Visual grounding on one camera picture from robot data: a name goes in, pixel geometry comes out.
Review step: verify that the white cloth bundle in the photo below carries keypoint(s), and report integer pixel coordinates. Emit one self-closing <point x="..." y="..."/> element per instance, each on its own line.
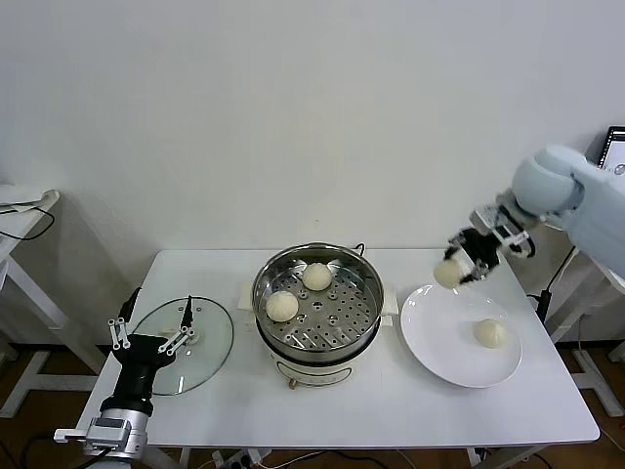
<point x="49" y="198"/>

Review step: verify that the stainless steel steamer basket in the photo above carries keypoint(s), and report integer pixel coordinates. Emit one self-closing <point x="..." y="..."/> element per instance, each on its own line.
<point x="337" y="312"/>

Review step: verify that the round glass pot lid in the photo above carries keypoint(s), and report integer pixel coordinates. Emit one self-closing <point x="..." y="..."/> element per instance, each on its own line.
<point x="210" y="352"/>

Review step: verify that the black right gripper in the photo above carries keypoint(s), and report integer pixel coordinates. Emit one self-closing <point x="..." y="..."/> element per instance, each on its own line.
<point x="481" y="249"/>

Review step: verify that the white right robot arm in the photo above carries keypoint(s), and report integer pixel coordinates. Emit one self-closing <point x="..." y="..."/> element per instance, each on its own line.
<point x="552" y="185"/>

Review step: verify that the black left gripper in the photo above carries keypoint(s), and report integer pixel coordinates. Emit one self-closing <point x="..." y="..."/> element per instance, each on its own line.
<point x="141" y="361"/>

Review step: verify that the white steamed baozi bun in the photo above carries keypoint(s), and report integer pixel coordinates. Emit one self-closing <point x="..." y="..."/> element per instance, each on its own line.
<point x="449" y="274"/>
<point x="492" y="334"/>
<point x="282" y="307"/>
<point x="317" y="277"/>

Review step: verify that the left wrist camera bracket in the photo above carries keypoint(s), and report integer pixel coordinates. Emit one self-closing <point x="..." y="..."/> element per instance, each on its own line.
<point x="107" y="432"/>

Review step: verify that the grey open laptop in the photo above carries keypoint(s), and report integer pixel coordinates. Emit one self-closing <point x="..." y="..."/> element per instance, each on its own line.
<point x="615" y="146"/>

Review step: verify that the white power strip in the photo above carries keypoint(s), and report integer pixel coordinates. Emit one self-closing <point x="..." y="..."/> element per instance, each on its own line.
<point x="239" y="459"/>

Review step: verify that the white side table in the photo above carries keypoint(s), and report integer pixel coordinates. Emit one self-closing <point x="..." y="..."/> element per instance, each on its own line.
<point x="605" y="312"/>
<point x="19" y="273"/>

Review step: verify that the white electric cooking pot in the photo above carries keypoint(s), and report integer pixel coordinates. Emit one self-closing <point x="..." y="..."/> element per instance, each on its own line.
<point x="312" y="369"/>

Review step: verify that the white round plate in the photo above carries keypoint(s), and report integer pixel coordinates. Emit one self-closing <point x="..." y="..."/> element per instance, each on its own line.
<point x="439" y="342"/>

